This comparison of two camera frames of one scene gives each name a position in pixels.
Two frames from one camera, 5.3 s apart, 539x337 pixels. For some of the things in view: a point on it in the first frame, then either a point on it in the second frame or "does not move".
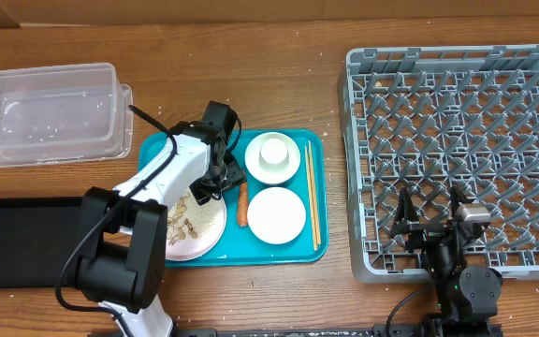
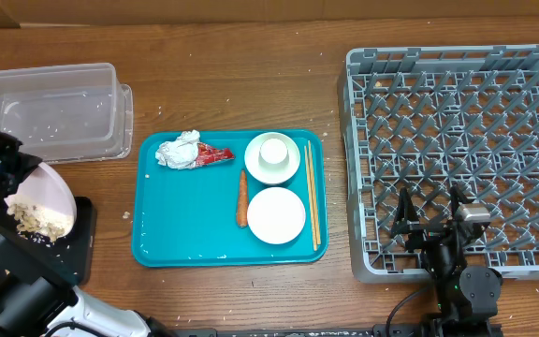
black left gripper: x=203 y=191 to x=16 y=161
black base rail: x=405 y=331 does not move
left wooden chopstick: x=310 y=203 does not move
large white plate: x=194 y=230 to x=47 y=187
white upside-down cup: x=273 y=153 does not move
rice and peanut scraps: x=186 y=217 to x=50 y=224
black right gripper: x=406 y=221 does not move
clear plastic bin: x=65 y=115 does not move
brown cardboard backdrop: x=18 y=13 does not move
